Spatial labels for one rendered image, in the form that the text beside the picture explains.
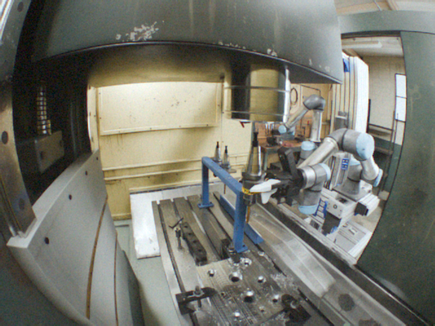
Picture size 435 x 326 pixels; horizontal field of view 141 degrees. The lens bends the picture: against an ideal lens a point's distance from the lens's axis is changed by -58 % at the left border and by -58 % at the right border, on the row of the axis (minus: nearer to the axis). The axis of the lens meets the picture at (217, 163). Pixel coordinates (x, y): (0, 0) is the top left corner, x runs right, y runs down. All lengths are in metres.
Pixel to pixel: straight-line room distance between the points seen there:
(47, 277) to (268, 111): 0.46
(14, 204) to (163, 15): 0.30
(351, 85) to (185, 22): 1.40
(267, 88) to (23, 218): 0.45
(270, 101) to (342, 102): 1.23
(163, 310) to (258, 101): 0.98
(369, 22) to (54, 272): 1.28
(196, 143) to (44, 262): 1.36
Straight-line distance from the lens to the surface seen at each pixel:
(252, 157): 0.45
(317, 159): 0.85
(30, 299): 0.31
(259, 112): 0.37
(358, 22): 1.10
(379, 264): 1.10
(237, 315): 0.61
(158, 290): 1.10
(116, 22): 0.28
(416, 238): 0.99
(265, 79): 0.38
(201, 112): 1.44
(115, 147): 1.43
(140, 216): 1.41
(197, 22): 0.28
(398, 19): 1.05
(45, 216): 0.29
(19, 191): 0.26
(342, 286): 1.22
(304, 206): 0.71
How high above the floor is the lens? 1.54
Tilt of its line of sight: 19 degrees down
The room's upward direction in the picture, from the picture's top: 1 degrees clockwise
